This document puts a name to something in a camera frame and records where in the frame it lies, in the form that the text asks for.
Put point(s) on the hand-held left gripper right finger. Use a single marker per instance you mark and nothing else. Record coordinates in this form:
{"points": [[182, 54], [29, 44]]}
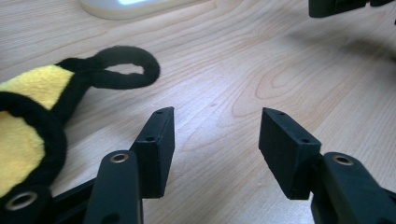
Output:
{"points": [[288, 155]]}

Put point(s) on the yellow plush cover black trim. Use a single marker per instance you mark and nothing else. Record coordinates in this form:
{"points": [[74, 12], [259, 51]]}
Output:
{"points": [[25, 133]]}

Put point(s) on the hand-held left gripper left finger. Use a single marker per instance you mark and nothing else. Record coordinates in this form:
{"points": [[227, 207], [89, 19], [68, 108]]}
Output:
{"points": [[155, 155]]}

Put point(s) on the white appliance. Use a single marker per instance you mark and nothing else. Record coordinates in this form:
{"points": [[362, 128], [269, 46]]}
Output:
{"points": [[130, 7]]}

